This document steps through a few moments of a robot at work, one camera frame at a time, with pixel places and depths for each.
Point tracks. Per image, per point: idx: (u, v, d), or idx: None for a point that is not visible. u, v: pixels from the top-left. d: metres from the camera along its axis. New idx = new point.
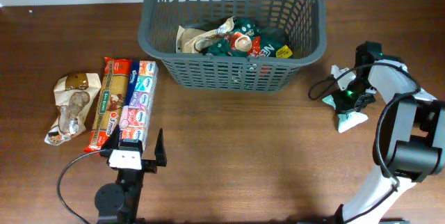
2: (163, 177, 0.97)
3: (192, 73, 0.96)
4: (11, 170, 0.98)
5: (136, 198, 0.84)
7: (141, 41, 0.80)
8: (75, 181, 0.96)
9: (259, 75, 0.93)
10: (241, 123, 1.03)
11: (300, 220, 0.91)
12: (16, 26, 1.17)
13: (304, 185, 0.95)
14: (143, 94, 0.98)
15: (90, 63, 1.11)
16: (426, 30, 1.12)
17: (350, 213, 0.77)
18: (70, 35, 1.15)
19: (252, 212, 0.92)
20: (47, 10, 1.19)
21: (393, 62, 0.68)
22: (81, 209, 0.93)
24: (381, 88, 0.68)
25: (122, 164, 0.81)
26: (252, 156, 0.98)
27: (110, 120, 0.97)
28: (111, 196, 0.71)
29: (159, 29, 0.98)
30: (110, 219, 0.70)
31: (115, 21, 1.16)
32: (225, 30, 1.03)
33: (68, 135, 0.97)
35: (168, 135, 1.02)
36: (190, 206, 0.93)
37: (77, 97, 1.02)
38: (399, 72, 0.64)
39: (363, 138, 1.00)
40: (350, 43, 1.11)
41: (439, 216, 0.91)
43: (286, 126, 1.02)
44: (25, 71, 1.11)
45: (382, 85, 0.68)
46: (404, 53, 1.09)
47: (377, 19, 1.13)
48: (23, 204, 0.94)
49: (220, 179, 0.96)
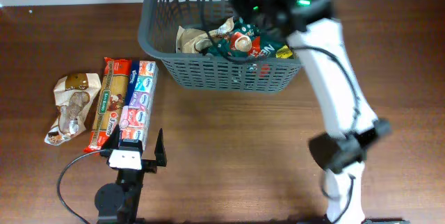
2: (163, 177, 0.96)
3: (192, 74, 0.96)
4: (12, 170, 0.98)
5: (136, 200, 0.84)
7: (141, 41, 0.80)
8: (75, 181, 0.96)
9: (259, 75, 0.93)
10: (240, 124, 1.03)
11: (300, 220, 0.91)
12: (17, 26, 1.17)
13: (304, 185, 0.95)
14: (143, 95, 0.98)
15: (90, 63, 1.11)
16: (427, 30, 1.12)
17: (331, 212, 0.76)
18: (69, 35, 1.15)
19: (252, 212, 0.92)
20: (47, 10, 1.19)
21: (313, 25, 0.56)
22: (81, 209, 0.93)
24: (316, 74, 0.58)
25: (122, 164, 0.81)
26: (251, 156, 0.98)
27: (110, 120, 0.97)
28: (110, 196, 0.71)
29: (159, 28, 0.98)
30: (110, 219, 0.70)
31: (115, 21, 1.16)
32: (225, 31, 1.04)
33: (69, 135, 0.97)
35: (168, 135, 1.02)
36: (190, 206, 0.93)
37: (76, 97, 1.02)
38: (327, 69, 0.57)
39: None
40: (350, 43, 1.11)
41: (439, 216, 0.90)
43: (285, 126, 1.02)
44: (25, 71, 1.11)
45: (311, 68, 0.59)
46: (403, 53, 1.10)
47: (376, 19, 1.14)
48: (24, 204, 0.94)
49: (219, 179, 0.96)
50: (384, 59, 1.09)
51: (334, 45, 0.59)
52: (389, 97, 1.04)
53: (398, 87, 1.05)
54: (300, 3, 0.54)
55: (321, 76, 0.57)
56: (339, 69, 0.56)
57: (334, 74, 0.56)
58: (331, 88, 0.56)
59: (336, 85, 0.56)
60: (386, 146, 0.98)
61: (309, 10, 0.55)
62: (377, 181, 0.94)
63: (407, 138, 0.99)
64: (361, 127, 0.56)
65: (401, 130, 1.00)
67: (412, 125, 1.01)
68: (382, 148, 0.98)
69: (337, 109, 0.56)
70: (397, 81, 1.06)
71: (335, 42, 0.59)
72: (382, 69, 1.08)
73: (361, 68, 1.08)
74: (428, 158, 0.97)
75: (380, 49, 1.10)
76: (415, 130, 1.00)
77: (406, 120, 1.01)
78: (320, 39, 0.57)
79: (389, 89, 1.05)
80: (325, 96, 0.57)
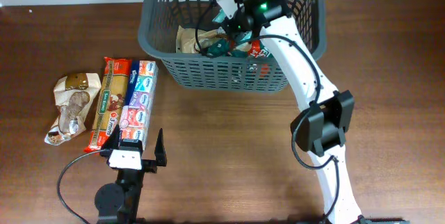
2: (163, 177, 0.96)
3: (192, 73, 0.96)
4: (12, 170, 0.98)
5: (136, 200, 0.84)
7: (140, 41, 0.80)
8: (75, 180, 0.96)
9: (259, 75, 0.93)
10: (240, 124, 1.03)
11: (300, 220, 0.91)
12: (17, 25, 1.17)
13: (304, 184, 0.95)
14: (143, 94, 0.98)
15: (90, 63, 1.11)
16: (427, 30, 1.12)
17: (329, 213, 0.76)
18: (69, 35, 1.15)
19: (252, 212, 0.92)
20: (47, 10, 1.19)
21: (274, 25, 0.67)
22: (81, 209, 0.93)
24: (281, 58, 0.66)
25: (122, 164, 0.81)
26: (251, 156, 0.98)
27: (110, 120, 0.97)
28: (110, 196, 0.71)
29: (159, 28, 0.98)
30: (110, 219, 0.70)
31: (115, 20, 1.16)
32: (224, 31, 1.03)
33: (68, 135, 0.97)
35: (168, 134, 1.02)
36: (190, 206, 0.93)
37: (77, 97, 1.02)
38: (289, 51, 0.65)
39: (364, 137, 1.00)
40: (350, 43, 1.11)
41: (439, 216, 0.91)
43: (285, 126, 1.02)
44: (25, 70, 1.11)
45: (277, 53, 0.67)
46: (403, 53, 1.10)
47: (376, 19, 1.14)
48: (24, 203, 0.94)
49: (219, 179, 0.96)
50: (384, 59, 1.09)
51: (294, 35, 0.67)
52: (389, 97, 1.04)
53: (398, 87, 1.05)
54: (265, 10, 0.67)
55: (285, 59, 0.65)
56: (299, 51, 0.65)
57: (296, 54, 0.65)
58: (293, 66, 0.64)
59: (299, 65, 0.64)
60: (386, 146, 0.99)
61: (270, 17, 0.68)
62: (377, 181, 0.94)
63: (407, 138, 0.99)
64: (323, 97, 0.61)
65: (401, 129, 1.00)
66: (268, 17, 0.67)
67: (412, 125, 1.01)
68: (382, 148, 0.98)
69: (300, 83, 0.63)
70: (397, 81, 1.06)
71: (293, 30, 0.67)
72: (382, 69, 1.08)
73: (360, 68, 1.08)
74: (428, 158, 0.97)
75: (380, 49, 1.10)
76: (414, 130, 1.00)
77: (406, 120, 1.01)
78: (281, 30, 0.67)
79: (389, 89, 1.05)
80: (291, 76, 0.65)
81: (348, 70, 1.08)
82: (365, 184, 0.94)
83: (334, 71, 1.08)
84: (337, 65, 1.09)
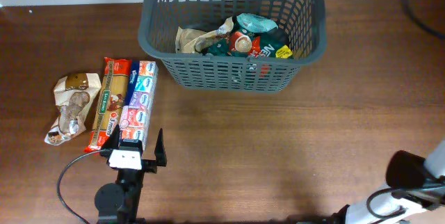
2: (163, 177, 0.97)
3: (192, 74, 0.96)
4: (12, 170, 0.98)
5: (135, 199, 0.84)
7: (140, 41, 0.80)
8: (76, 181, 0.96)
9: (259, 75, 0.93)
10: (240, 124, 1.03)
11: (300, 220, 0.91)
12: (17, 26, 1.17)
13: (304, 184, 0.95)
14: (143, 94, 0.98)
15: (90, 63, 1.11)
16: (427, 30, 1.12)
17: (351, 213, 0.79)
18: (70, 35, 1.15)
19: (251, 212, 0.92)
20: (47, 10, 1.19)
21: None
22: (81, 209, 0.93)
24: None
25: (122, 164, 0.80)
26: (251, 156, 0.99)
27: (110, 120, 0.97)
28: (110, 196, 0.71)
29: (159, 29, 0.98)
30: (110, 218, 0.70)
31: (115, 21, 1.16)
32: (224, 31, 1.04)
33: (68, 135, 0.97)
35: (168, 135, 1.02)
36: (190, 206, 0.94)
37: (77, 97, 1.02)
38: None
39: (364, 138, 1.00)
40: (349, 43, 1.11)
41: (439, 216, 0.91)
43: (286, 126, 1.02)
44: (25, 71, 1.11)
45: None
46: (403, 53, 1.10)
47: (377, 19, 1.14)
48: (24, 204, 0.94)
49: (219, 179, 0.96)
50: (384, 59, 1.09)
51: None
52: (389, 97, 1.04)
53: (399, 88, 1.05)
54: None
55: None
56: None
57: None
58: None
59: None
60: (386, 146, 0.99)
61: None
62: (377, 181, 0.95)
63: (408, 139, 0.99)
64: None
65: (401, 130, 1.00)
66: None
67: (412, 125, 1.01)
68: (382, 147, 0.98)
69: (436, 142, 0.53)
70: (398, 81, 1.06)
71: None
72: (383, 70, 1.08)
73: (361, 69, 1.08)
74: None
75: (380, 50, 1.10)
76: (415, 131, 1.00)
77: (406, 119, 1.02)
78: None
79: (389, 90, 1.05)
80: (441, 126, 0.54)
81: (348, 70, 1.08)
82: (365, 184, 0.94)
83: (334, 71, 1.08)
84: (336, 66, 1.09)
